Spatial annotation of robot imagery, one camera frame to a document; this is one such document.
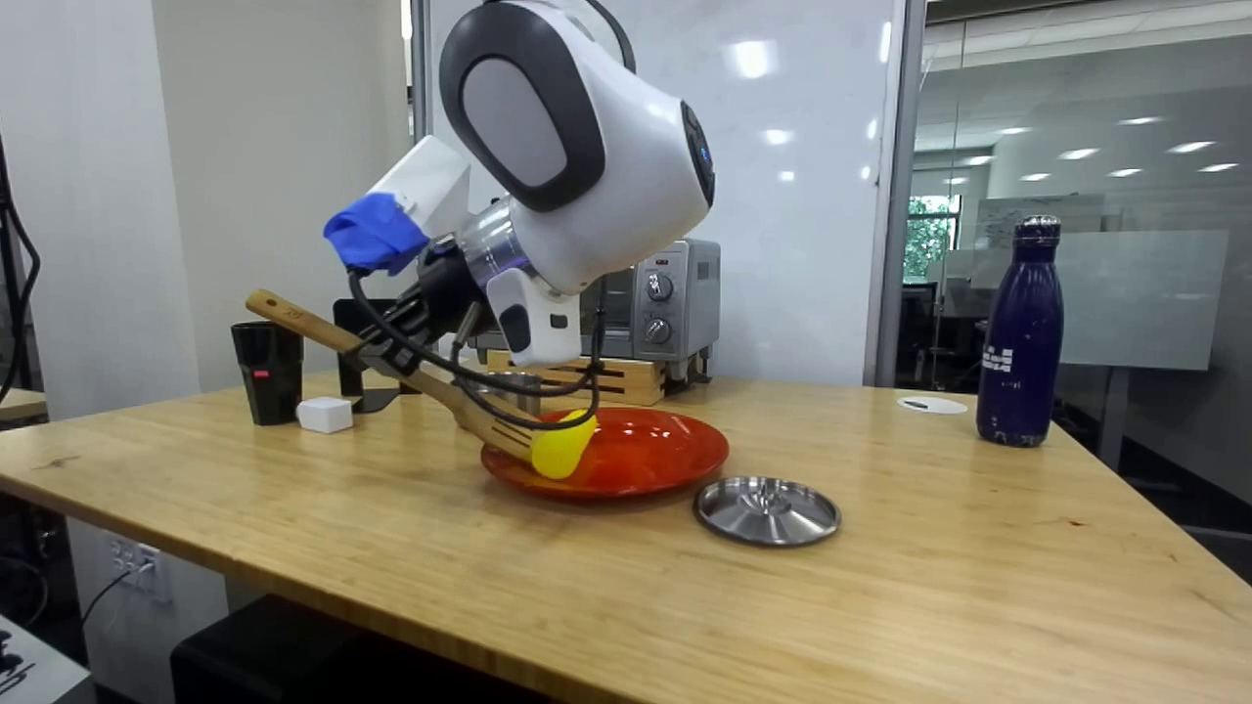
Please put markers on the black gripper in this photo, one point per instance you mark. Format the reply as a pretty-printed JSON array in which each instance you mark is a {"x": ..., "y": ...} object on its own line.
[{"x": 434, "y": 296}]

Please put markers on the wooden slotted spatula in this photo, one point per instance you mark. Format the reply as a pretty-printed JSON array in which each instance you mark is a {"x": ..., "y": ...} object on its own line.
[{"x": 316, "y": 324}]

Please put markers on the yellow corn cob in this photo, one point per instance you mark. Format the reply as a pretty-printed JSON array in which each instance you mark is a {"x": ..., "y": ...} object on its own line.
[{"x": 564, "y": 451}]

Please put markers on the dark blue water bottle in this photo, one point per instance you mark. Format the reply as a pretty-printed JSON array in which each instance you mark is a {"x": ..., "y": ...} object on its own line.
[{"x": 1023, "y": 337}]

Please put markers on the black metal bookend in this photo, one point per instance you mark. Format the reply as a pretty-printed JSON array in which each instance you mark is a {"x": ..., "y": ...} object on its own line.
[{"x": 351, "y": 376}]

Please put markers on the small white box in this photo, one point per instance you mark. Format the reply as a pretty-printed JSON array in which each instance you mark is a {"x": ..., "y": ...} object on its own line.
[{"x": 327, "y": 417}]

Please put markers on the black tumbler cup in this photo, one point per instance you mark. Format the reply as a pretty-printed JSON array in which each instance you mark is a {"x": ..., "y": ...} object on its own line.
[{"x": 267, "y": 376}]

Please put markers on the wooden slatted stand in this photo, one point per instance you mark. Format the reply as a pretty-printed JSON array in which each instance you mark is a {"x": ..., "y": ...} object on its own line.
[{"x": 633, "y": 382}]

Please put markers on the grey toaster oven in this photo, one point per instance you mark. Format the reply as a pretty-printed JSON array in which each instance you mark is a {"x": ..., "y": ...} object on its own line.
[{"x": 670, "y": 306}]

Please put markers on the red round plate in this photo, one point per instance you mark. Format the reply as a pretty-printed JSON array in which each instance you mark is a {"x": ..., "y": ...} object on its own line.
[{"x": 652, "y": 455}]

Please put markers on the steel pot lid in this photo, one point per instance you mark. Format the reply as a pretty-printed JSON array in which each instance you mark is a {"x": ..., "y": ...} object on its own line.
[{"x": 770, "y": 509}]

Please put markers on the frosted glass board on stand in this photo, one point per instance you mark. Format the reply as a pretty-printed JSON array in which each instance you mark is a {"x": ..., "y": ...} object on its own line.
[{"x": 1139, "y": 297}]

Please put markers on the white wrist camera blue end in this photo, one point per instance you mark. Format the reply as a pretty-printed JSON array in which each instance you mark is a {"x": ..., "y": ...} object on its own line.
[{"x": 385, "y": 220}]

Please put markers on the white wall power outlet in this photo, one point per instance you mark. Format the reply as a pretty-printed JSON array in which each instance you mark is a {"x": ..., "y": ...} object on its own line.
[{"x": 137, "y": 563}]

